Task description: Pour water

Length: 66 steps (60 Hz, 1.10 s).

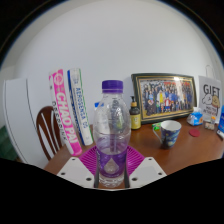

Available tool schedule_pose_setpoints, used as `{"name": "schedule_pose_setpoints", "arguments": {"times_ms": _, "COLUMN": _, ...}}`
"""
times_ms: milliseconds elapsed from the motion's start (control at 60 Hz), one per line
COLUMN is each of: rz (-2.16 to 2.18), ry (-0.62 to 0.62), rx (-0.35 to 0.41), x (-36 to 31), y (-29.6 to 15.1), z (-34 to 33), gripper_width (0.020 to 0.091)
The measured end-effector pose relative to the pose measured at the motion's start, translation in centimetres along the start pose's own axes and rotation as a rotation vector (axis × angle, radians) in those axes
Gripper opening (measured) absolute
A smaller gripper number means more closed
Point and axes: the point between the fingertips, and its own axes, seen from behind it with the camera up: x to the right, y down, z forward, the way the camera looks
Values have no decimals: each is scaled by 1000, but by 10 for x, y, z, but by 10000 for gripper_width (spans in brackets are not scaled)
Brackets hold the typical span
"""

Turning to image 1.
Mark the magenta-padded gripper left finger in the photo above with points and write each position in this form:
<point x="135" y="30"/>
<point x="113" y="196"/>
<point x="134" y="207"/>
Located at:
<point x="88" y="158"/>

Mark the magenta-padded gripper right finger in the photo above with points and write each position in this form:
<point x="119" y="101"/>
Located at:
<point x="135" y="158"/>

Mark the clear purple-capped water bottle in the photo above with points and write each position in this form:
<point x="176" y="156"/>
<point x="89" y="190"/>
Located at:
<point x="111" y="133"/>

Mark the green wrapped packet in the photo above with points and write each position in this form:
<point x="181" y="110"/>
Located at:
<point x="156" y="126"/>

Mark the amber yellow-labelled pump bottle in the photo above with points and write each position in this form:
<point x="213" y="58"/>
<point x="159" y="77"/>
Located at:
<point x="135" y="118"/>

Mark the blue painted ceramic mug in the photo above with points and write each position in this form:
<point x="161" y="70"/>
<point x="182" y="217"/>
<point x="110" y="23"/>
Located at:
<point x="170" y="135"/>

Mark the pink shuttlecock tube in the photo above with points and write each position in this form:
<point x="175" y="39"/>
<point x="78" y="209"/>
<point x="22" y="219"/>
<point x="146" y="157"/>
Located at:
<point x="65" y="113"/>

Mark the white blue-green shuttlecock tube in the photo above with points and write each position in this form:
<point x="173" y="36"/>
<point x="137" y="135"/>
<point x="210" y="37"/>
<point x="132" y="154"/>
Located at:
<point x="80" y="106"/>

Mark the brown wooden chair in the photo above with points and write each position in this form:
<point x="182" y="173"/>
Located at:
<point x="41" y="133"/>

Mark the flat round red coaster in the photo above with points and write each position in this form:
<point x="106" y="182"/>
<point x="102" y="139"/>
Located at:
<point x="194" y="133"/>

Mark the framed group photo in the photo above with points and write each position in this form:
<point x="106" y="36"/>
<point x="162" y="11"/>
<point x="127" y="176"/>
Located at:
<point x="165" y="96"/>

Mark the blue tissue pack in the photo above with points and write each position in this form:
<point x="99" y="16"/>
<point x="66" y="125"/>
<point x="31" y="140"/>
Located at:
<point x="195" y="119"/>

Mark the small floral pouch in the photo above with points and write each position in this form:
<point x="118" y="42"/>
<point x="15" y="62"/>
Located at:
<point x="209" y="126"/>

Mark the green crate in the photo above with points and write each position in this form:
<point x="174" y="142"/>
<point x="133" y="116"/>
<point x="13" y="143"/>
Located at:
<point x="6" y="143"/>

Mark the white remote control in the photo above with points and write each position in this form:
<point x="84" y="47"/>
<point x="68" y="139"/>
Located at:
<point x="220" y="134"/>

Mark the blue detergent bottle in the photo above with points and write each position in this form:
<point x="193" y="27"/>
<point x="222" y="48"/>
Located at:
<point x="221" y="120"/>

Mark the white paper gift bag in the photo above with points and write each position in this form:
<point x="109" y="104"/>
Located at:
<point x="210" y="95"/>

